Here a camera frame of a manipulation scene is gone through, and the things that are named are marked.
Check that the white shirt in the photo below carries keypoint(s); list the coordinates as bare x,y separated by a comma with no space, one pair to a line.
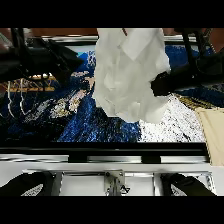
130,76

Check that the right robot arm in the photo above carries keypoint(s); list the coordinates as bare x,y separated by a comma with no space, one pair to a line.
200,75

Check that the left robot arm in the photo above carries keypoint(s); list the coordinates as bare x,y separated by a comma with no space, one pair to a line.
40,60

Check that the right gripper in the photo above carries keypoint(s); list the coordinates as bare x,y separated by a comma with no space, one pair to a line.
161,84

